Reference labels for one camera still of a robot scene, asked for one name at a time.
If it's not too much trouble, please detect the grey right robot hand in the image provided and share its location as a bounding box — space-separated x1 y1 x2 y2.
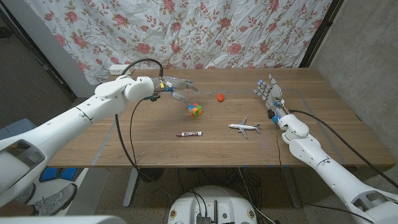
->
252 73 290 124

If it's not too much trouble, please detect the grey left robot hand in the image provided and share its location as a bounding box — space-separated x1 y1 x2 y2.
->
151 75 199 105

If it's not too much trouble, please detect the multicoloured Rubik's cube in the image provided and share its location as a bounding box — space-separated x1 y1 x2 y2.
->
188 103 203 118

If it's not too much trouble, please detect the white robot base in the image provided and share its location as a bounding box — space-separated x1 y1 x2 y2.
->
167 185 258 224

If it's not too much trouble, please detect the white toy airplane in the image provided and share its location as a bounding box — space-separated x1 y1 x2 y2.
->
228 117 261 139

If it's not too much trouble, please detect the red and white marker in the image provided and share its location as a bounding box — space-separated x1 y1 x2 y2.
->
175 131 203 138

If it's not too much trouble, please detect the floral backdrop cloth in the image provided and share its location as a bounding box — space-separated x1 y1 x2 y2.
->
24 0 333 85

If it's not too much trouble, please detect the white power strip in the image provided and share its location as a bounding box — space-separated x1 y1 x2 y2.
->
108 63 135 76

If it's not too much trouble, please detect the black backdrop pole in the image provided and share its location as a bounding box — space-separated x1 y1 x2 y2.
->
298 0 345 68

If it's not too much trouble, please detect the grey table leg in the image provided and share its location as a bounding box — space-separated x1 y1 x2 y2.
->
281 166 302 208

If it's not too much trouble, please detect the black round fan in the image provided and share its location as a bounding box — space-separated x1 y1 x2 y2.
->
139 167 165 184

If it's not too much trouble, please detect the white table leg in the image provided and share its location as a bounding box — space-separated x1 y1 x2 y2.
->
123 167 141 208

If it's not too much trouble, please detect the black door track strip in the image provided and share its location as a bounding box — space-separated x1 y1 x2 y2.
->
0 2 77 102

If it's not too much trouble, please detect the black module on base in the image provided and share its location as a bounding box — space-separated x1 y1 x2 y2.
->
195 213 213 224

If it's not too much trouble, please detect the blue plastic bin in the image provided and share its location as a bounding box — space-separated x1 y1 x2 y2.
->
0 118 38 141

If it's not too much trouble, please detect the grey sneaker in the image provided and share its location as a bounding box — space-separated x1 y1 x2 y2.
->
14 183 37 205
32 183 78 215

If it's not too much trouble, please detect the white robot chest edge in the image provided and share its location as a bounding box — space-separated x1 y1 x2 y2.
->
0 215 127 224

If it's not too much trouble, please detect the person's brown leg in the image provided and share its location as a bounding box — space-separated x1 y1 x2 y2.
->
0 200 35 218

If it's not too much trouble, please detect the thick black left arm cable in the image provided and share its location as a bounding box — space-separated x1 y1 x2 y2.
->
114 58 174 203

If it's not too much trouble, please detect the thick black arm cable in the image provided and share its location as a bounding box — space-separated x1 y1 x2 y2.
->
289 108 398 189
114 58 174 203

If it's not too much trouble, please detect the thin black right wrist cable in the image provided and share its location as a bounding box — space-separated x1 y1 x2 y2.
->
275 121 379 222

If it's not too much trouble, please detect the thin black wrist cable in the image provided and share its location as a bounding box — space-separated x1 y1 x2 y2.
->
275 121 379 222
129 98 147 169

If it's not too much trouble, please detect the thin black left wrist cable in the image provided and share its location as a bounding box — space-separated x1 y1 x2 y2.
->
129 98 147 169

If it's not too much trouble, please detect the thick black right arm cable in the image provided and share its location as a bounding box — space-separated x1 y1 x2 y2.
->
289 108 398 189

